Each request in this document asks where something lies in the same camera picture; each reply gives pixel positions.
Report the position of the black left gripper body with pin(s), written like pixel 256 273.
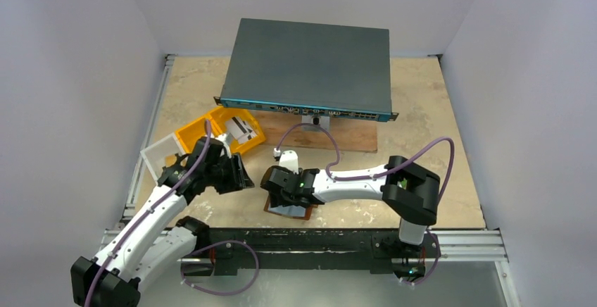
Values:
pixel 235 172

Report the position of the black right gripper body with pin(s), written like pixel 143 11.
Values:
pixel 281 183

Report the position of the brown leather card holder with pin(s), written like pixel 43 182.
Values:
pixel 293 212

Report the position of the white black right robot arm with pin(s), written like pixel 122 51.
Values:
pixel 411 191

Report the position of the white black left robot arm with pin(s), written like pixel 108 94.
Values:
pixel 119 273

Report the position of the white cards in bin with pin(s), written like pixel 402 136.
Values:
pixel 241 131

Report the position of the yellow plastic bin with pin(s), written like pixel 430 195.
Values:
pixel 189 134

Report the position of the white plastic bin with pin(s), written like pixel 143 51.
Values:
pixel 161 154

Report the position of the brown wooden board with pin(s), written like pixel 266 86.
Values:
pixel 350 135

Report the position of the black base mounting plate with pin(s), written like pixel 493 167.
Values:
pixel 378 251

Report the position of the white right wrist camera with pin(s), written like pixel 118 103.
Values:
pixel 288 159

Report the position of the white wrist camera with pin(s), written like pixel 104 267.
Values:
pixel 288 159
pixel 226 139

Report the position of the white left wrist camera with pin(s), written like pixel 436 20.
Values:
pixel 226 139

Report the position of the grey metal camera stand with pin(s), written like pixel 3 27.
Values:
pixel 313 123

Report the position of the aluminium frame rail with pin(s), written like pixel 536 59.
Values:
pixel 139 169

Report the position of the grey blue network switch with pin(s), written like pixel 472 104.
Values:
pixel 338 71

